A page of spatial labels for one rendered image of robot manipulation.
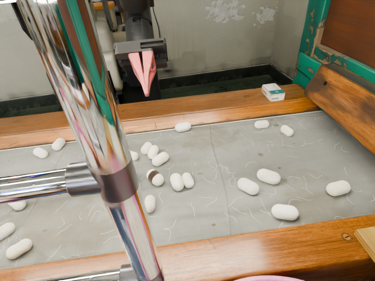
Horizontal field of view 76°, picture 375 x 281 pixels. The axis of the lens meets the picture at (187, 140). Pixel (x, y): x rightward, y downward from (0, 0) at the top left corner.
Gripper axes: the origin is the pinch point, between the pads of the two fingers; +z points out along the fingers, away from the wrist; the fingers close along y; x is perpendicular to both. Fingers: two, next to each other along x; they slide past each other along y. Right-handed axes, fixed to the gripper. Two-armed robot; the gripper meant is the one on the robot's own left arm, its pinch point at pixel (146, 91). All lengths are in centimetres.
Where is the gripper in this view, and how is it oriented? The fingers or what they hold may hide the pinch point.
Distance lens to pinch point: 48.1
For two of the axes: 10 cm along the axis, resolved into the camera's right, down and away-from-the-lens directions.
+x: -0.3, 2.4, 9.7
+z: 1.4, 9.6, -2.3
